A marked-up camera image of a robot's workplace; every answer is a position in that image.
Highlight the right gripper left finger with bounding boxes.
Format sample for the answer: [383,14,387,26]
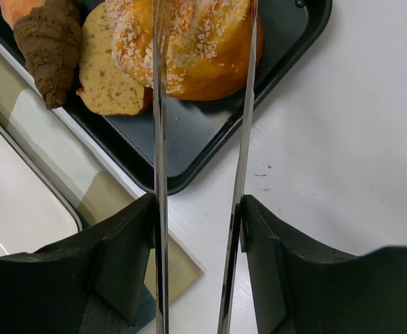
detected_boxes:
[0,194,155,333]

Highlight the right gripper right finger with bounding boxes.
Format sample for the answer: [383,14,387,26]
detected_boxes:
[242,196,407,333]

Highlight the orange sugared ring bread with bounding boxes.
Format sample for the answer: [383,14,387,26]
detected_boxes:
[106,1,253,101]

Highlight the metal food tongs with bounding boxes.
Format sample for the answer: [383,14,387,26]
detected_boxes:
[152,1,258,333]

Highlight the tan bread slice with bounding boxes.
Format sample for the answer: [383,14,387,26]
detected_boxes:
[77,3,152,116]

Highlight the blue beige placemat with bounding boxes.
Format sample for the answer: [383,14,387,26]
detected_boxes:
[0,33,204,334]

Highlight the white rectangular plate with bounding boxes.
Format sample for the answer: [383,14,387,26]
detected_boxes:
[0,125,82,256]

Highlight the chocolate croissant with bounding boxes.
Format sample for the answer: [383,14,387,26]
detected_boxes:
[13,0,81,110]

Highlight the small round bun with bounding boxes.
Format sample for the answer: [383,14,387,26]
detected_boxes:
[0,0,45,30]

